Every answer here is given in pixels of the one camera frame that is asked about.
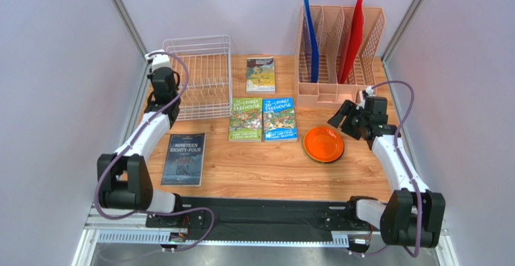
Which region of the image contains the orange plate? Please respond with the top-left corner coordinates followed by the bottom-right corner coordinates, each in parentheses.
top-left (302, 126), bottom-right (345, 163)

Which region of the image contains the green plate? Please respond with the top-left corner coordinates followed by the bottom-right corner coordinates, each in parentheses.
top-left (302, 138), bottom-right (345, 163)

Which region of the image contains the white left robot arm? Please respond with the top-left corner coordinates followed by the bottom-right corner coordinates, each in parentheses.
top-left (95, 66), bottom-right (180, 213)

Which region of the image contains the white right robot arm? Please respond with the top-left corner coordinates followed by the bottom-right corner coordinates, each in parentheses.
top-left (328, 96), bottom-right (446, 248)

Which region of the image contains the blue folder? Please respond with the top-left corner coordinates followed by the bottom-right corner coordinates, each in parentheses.
top-left (303, 0), bottom-right (319, 83)

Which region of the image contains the blue 26-storey treehouse book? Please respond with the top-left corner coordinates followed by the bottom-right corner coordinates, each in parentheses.
top-left (263, 97), bottom-right (298, 142)

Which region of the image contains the nineteen eighty-four book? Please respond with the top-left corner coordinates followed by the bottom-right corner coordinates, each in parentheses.
top-left (161, 133), bottom-right (206, 187)

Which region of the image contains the green 65-storey treehouse book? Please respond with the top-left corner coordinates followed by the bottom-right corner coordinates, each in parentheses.
top-left (228, 98), bottom-right (263, 142)

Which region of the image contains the small yellow cover book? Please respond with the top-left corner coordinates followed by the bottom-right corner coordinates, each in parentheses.
top-left (245, 57), bottom-right (276, 94)

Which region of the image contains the red folder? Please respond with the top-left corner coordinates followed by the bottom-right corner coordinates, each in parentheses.
top-left (338, 0), bottom-right (364, 84)

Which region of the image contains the pink plastic file organizer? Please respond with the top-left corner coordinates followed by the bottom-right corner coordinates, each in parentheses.
top-left (294, 5), bottom-right (386, 109)

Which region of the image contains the black base mat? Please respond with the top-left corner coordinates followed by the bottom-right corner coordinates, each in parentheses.
top-left (106, 195), bottom-right (385, 242)

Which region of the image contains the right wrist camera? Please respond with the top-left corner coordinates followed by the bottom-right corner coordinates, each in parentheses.
top-left (361, 86), bottom-right (375, 98)

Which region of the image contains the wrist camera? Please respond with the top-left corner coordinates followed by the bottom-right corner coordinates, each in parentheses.
top-left (144, 50), bottom-right (171, 75)
top-left (361, 86), bottom-right (375, 98)

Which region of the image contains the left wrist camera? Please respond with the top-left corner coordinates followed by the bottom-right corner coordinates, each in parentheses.
top-left (144, 50), bottom-right (171, 75)

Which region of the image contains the white wire dish rack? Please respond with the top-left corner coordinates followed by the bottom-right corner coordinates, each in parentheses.
top-left (162, 34), bottom-right (233, 121)

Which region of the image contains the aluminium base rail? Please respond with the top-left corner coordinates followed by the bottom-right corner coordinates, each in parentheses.
top-left (83, 202), bottom-right (449, 247)

